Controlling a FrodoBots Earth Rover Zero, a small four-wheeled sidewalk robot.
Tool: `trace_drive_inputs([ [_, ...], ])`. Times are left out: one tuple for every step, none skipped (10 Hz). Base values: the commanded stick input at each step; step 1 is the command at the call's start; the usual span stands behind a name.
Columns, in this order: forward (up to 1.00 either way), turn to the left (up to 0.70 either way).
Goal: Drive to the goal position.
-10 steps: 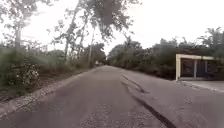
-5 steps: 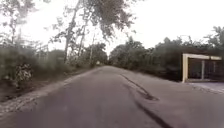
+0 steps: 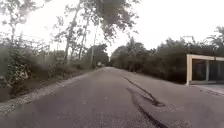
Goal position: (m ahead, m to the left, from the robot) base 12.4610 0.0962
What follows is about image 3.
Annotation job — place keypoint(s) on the grey asphalt road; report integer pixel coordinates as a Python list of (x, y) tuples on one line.
[(100, 100)]

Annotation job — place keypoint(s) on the group of tall trees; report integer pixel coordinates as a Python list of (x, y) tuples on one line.
[(83, 23)]

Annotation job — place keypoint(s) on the pale concrete driveway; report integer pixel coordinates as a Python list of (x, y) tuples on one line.
[(213, 88)]

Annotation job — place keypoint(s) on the pale gravel strip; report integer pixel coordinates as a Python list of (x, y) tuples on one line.
[(30, 96)]

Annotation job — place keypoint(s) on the dense row of trees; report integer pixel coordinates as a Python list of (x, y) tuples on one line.
[(156, 56)]

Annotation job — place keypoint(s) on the overgrown bushes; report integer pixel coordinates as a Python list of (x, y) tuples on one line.
[(20, 63)]

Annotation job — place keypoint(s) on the building with pale frame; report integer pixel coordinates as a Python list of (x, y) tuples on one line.
[(189, 68)]

